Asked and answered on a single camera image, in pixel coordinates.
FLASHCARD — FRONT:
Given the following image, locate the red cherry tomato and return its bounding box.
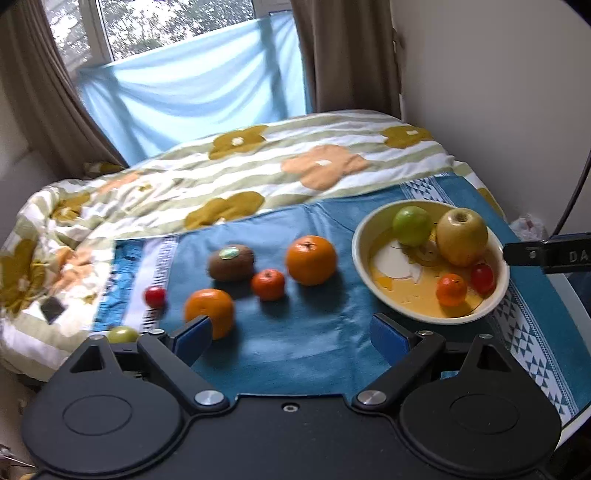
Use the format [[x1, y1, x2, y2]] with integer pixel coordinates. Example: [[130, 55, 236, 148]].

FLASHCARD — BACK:
[[143, 285, 166, 309]]

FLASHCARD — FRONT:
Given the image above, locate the yellow-brown apple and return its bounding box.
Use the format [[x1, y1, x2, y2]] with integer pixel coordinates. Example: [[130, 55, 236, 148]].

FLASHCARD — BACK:
[[436, 208, 489, 267]]

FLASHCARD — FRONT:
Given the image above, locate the white plastic bag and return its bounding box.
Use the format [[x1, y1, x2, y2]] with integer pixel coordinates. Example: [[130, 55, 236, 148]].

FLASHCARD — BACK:
[[510, 214, 548, 242]]

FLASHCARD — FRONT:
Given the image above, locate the small green fruit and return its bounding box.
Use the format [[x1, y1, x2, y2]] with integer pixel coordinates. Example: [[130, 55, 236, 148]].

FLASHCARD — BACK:
[[107, 325, 139, 344]]

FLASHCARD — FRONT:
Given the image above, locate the mandarin in bowl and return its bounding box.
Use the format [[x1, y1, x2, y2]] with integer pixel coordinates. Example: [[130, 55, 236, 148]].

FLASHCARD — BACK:
[[436, 273, 468, 307]]

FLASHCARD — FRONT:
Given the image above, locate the red tomato in bowl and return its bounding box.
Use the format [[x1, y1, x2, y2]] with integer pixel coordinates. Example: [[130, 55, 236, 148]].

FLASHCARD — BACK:
[[471, 262, 496, 296]]

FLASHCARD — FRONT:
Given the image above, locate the kiwi with sticker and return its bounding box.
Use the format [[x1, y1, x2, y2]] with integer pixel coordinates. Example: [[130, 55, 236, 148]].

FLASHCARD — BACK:
[[207, 244, 256, 282]]

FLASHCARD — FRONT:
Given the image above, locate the small mandarin on cloth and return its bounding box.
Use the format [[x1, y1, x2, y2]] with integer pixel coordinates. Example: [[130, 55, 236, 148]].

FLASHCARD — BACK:
[[250, 269, 286, 302]]

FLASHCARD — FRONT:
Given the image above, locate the green apple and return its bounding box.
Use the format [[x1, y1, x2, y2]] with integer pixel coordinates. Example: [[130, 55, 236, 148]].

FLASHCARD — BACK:
[[392, 206, 433, 247]]

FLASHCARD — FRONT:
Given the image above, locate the black phone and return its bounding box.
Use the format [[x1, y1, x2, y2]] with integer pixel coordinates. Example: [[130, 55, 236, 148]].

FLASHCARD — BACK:
[[40, 296, 65, 325]]

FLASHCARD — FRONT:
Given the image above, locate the large orange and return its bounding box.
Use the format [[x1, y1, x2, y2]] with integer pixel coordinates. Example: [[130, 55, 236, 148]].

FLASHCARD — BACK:
[[286, 235, 338, 286]]

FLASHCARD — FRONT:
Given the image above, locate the floral striped quilt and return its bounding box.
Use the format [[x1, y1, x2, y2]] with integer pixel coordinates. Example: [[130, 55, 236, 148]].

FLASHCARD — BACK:
[[1, 110, 490, 381]]

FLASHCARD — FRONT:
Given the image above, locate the brown left curtain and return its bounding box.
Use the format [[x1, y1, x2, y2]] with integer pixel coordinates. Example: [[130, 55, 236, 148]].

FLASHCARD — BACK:
[[1, 1, 127, 178]]

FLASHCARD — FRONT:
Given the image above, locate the brown curtain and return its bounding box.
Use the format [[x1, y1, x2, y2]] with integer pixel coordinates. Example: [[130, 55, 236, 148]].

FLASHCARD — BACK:
[[291, 0, 401, 118], [1, 1, 127, 178]]

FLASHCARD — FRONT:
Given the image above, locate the light blue window cloth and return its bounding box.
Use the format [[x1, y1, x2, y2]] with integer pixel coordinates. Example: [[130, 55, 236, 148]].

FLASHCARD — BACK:
[[77, 11, 311, 165]]

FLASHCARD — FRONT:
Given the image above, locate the brown right curtain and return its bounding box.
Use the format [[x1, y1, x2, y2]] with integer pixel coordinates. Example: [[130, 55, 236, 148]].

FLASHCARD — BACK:
[[291, 0, 401, 118]]

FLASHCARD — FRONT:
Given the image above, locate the black cable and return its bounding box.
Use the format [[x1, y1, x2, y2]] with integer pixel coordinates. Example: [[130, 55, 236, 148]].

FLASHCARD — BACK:
[[551, 147, 591, 237]]

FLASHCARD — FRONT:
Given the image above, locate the window frame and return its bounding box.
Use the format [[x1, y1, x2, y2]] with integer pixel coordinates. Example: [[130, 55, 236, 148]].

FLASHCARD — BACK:
[[42, 0, 291, 74]]

